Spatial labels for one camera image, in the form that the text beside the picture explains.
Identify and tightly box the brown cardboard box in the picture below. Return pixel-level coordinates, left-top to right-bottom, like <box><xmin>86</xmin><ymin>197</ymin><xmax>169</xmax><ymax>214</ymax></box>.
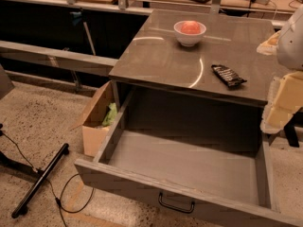
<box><xmin>71</xmin><ymin>82</ymin><xmax>115</xmax><ymax>157</ymax></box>

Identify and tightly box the red apple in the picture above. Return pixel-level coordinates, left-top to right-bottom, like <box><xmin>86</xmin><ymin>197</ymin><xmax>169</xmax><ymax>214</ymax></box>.
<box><xmin>181</xmin><ymin>21</ymin><xmax>201</xmax><ymax>34</ymax></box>

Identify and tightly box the green plastic bag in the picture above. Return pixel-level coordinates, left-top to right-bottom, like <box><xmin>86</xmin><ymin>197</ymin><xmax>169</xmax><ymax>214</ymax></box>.
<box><xmin>102</xmin><ymin>103</ymin><xmax>117</xmax><ymax>127</ymax></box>

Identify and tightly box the grey drawer cabinet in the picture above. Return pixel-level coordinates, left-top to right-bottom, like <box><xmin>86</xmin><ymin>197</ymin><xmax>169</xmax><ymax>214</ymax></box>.
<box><xmin>110</xmin><ymin>10</ymin><xmax>289</xmax><ymax>151</ymax></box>

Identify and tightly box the grey top drawer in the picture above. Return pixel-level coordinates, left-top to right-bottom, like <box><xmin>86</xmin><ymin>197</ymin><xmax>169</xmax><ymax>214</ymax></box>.
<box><xmin>74</xmin><ymin>86</ymin><xmax>303</xmax><ymax>227</ymax></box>

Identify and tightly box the black snack packet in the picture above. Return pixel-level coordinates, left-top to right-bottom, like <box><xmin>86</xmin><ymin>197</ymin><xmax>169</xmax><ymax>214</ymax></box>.
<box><xmin>211</xmin><ymin>64</ymin><xmax>246</xmax><ymax>87</ymax></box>

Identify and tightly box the black top drawer handle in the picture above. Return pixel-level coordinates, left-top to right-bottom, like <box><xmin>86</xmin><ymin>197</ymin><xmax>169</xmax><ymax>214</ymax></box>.
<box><xmin>158</xmin><ymin>192</ymin><xmax>195</xmax><ymax>214</ymax></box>

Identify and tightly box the grey metal rail beam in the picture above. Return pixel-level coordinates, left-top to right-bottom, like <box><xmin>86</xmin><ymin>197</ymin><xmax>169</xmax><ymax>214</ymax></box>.
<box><xmin>0</xmin><ymin>41</ymin><xmax>117</xmax><ymax>77</ymax></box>

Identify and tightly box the black floor cable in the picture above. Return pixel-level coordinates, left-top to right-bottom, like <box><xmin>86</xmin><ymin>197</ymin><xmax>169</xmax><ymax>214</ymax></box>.
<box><xmin>0</xmin><ymin>130</ymin><xmax>96</xmax><ymax>227</ymax></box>

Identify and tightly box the black stand leg bar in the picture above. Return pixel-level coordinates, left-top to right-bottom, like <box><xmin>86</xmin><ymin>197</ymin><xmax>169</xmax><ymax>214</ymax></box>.
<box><xmin>11</xmin><ymin>143</ymin><xmax>69</xmax><ymax>218</ymax></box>

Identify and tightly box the white ceramic bowl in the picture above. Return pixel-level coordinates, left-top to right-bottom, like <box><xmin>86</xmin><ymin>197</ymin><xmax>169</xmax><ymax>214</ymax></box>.
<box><xmin>173</xmin><ymin>21</ymin><xmax>206</xmax><ymax>47</ymax></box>

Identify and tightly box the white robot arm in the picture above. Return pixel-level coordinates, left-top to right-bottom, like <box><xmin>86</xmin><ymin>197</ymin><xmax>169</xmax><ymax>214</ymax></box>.
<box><xmin>257</xmin><ymin>5</ymin><xmax>303</xmax><ymax>134</ymax></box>

